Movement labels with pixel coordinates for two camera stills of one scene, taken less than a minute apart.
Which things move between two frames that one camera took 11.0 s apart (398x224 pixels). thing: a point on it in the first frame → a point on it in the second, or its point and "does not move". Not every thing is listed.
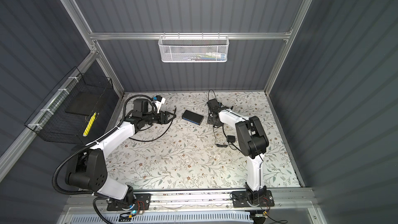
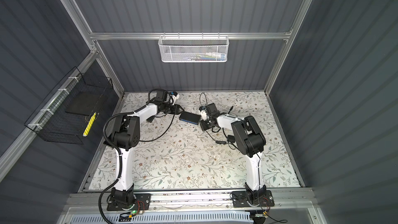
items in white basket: [208, 56] does not move
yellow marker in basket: [89, 124] does not move
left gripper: [166, 120] → [175, 108]
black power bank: [193, 117] does not move
